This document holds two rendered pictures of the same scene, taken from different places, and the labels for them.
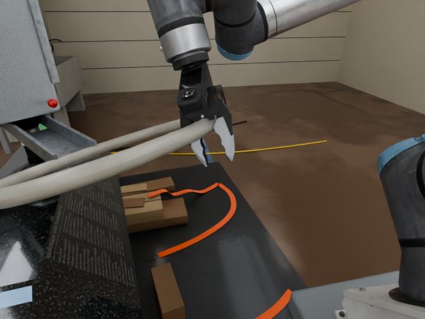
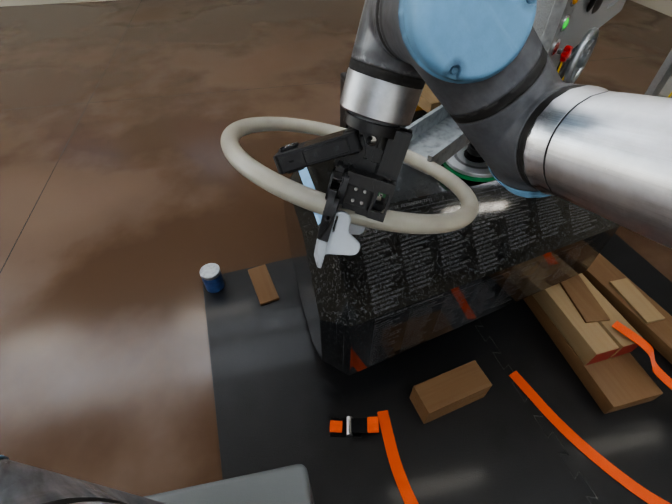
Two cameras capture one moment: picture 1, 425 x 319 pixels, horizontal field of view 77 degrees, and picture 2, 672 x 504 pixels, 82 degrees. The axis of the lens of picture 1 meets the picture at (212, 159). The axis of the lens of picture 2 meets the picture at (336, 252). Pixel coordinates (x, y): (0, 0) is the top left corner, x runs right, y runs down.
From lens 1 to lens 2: 0.65 m
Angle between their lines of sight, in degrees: 69
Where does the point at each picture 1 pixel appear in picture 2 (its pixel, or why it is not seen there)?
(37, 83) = not seen: hidden behind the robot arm
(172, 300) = (432, 396)
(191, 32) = (349, 82)
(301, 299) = (290, 476)
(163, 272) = (472, 378)
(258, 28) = (507, 151)
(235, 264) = not seen: outside the picture
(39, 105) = not seen: hidden behind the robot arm
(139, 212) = (570, 319)
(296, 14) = (592, 187)
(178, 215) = (605, 390)
